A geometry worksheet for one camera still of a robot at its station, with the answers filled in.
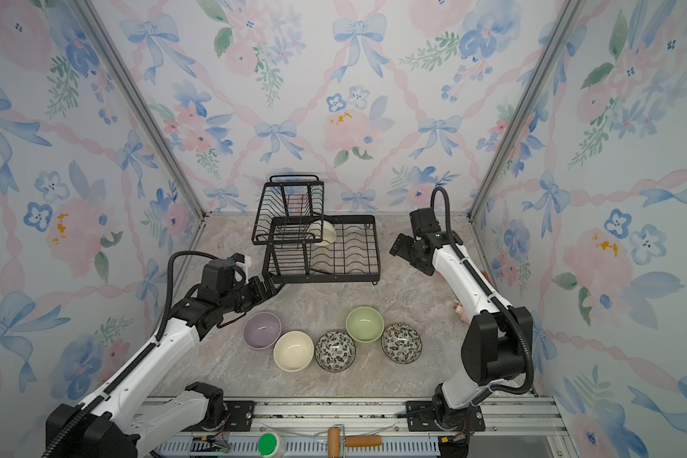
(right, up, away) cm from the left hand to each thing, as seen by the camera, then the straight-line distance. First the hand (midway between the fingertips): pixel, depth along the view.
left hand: (278, 285), depth 80 cm
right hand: (+38, +9, +8) cm, 40 cm away
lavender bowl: (-7, -15, +8) cm, 18 cm away
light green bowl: (+25, -13, +9) cm, 29 cm away
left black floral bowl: (+16, -20, +4) cm, 26 cm away
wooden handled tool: (+22, -37, -10) cm, 44 cm away
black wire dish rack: (+7, +11, +4) cm, 14 cm away
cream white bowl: (+4, -20, +3) cm, 20 cm away
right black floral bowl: (+36, -18, +6) cm, 41 cm away
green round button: (+2, -32, -17) cm, 37 cm away
